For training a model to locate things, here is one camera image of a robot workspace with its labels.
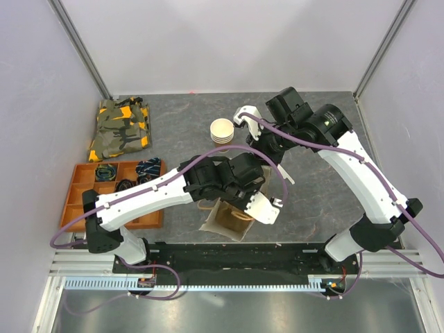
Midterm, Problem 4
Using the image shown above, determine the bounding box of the white slotted cable duct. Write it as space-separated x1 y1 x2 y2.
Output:
65 277 325 292

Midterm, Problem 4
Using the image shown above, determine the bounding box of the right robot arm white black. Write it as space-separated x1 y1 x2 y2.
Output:
234 87 423 273

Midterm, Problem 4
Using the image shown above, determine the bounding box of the brown paper bag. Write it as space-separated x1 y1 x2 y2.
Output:
197 164 273 243

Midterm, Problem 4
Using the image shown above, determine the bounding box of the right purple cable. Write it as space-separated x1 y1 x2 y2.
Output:
239 112 444 280

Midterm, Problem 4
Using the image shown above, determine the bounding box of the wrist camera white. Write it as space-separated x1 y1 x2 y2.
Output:
244 191 283 225
233 105 264 141

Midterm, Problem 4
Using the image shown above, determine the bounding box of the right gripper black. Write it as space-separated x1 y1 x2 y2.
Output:
246 121 298 169

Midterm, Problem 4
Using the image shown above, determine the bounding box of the orange wooden compartment tray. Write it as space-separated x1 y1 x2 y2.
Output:
58 160 167 232

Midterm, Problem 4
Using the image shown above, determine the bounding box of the stack of paper cups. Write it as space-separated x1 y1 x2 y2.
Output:
210 118 234 147

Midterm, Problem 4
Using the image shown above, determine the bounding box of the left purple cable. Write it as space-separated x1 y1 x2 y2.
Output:
50 144 289 249

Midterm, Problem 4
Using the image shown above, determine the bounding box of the camouflage cloth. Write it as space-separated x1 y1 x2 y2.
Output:
87 96 151 162

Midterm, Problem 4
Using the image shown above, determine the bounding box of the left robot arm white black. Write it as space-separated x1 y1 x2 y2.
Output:
82 153 266 273

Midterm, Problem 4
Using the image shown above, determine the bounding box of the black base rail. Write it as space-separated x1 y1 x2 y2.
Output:
112 239 360 289

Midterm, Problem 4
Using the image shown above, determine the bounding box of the white stir stick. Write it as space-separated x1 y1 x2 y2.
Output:
277 164 295 185

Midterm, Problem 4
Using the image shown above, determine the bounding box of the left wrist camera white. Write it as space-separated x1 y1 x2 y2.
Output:
244 191 283 225

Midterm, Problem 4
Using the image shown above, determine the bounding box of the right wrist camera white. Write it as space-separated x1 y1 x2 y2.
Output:
233 105 264 141

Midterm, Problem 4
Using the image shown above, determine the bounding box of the purple cable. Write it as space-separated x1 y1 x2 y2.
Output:
239 112 444 280
50 144 289 249

